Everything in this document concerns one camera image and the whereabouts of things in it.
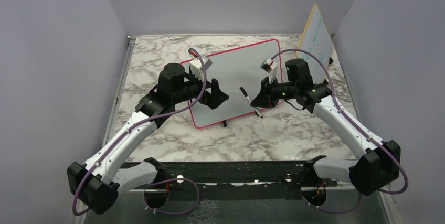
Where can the black mounting rail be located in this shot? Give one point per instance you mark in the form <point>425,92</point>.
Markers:
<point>247,180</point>

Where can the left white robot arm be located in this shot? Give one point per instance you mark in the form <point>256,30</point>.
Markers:
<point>101,179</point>

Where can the yellow framed whiteboard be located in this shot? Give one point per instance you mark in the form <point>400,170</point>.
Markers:
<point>316,40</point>

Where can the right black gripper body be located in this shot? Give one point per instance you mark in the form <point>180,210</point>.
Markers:
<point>282,91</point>

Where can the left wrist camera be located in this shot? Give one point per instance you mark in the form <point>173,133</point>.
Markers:
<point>197,68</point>

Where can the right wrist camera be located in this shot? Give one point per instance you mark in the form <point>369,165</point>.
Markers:
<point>271,68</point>

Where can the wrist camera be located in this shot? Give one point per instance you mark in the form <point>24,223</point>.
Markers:
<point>271,68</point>
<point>197,68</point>

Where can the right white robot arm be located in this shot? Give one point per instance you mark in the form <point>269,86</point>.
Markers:
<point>376,161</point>

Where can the white whiteboard marker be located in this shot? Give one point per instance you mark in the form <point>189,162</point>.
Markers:
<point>257,111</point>

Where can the aluminium frame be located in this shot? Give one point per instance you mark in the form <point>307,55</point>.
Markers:
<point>113,115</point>

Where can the pink framed whiteboard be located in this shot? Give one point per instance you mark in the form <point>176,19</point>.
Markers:
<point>235,68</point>

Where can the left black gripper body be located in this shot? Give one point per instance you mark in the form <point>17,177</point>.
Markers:
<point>193,88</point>

